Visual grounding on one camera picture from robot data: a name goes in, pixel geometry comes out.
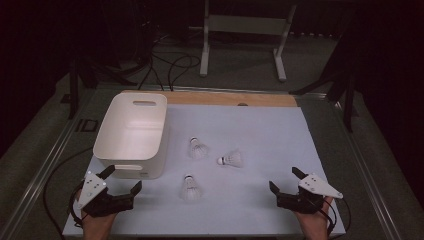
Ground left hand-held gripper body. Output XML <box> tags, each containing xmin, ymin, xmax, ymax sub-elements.
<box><xmin>77</xmin><ymin>170</ymin><xmax>135</xmax><ymax>218</ymax></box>

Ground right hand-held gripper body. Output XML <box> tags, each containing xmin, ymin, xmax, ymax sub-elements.
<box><xmin>275</xmin><ymin>172</ymin><xmax>344</xmax><ymax>215</ymax></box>

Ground white plastic bin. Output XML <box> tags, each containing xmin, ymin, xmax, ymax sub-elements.
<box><xmin>92</xmin><ymin>92</ymin><xmax>169</xmax><ymax>180</ymax></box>

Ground white shuttlecock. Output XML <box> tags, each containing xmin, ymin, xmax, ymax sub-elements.
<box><xmin>216</xmin><ymin>149</ymin><xmax>244</xmax><ymax>169</ymax></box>
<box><xmin>188</xmin><ymin>136</ymin><xmax>210</xmax><ymax>160</ymax></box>
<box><xmin>179</xmin><ymin>174</ymin><xmax>203</xmax><ymax>202</ymax></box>

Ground person's left hand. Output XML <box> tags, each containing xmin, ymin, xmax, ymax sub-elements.
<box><xmin>75</xmin><ymin>189</ymin><xmax>118</xmax><ymax>240</ymax></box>

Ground person's right hand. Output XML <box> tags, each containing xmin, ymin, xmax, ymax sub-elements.
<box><xmin>294</xmin><ymin>196</ymin><xmax>335</xmax><ymax>240</ymax></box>

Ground white table sheet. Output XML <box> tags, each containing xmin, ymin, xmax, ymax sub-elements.
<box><xmin>62</xmin><ymin>103</ymin><xmax>347</xmax><ymax>238</ymax></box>

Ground black floor plate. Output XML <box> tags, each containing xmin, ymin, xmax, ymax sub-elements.
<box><xmin>74</xmin><ymin>118</ymin><xmax>100</xmax><ymax>133</ymax></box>

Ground black tripod stand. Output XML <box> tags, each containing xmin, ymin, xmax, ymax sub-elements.
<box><xmin>68</xmin><ymin>59</ymin><xmax>138</xmax><ymax>120</ymax></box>
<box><xmin>289</xmin><ymin>19</ymin><xmax>360</xmax><ymax>134</ymax></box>

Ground white metal stand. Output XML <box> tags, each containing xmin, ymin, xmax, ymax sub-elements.
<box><xmin>188</xmin><ymin>0</ymin><xmax>298</xmax><ymax>83</ymax></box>

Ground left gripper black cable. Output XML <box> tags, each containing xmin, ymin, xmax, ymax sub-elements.
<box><xmin>42</xmin><ymin>146</ymin><xmax>94</xmax><ymax>239</ymax></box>

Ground black floor cables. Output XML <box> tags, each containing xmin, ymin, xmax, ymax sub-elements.
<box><xmin>136</xmin><ymin>33</ymin><xmax>202</xmax><ymax>92</ymax></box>

